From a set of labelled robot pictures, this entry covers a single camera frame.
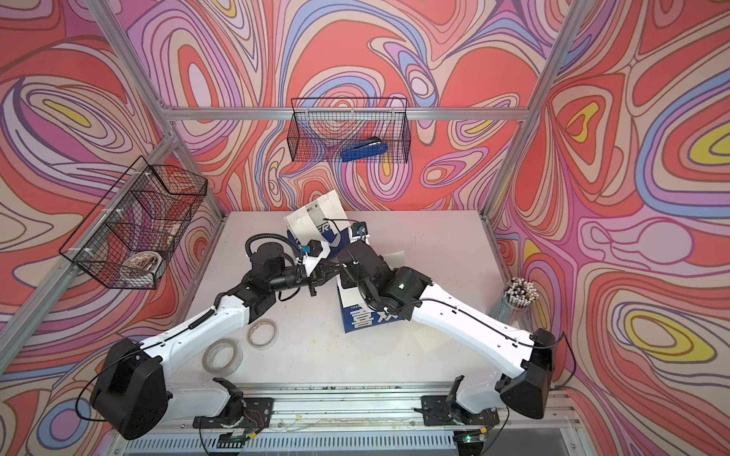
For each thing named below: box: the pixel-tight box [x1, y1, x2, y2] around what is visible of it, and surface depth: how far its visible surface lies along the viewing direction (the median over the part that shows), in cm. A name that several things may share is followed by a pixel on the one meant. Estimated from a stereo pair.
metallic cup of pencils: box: [486, 276, 539, 327], surface depth 78 cm
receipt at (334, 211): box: [316, 190, 351, 235], surface depth 94 cm
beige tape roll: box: [246, 318, 280, 350], surface depth 88 cm
